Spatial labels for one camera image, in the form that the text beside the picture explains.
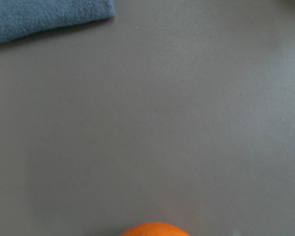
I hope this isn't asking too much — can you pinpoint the orange fruit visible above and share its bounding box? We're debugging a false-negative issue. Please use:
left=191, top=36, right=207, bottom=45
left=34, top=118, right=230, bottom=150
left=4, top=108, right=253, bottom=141
left=120, top=222, right=189, bottom=236

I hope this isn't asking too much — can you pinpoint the grey folded cloth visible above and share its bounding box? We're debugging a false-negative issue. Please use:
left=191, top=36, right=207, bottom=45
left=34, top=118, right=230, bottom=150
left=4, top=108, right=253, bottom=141
left=0, top=0, right=115, bottom=44

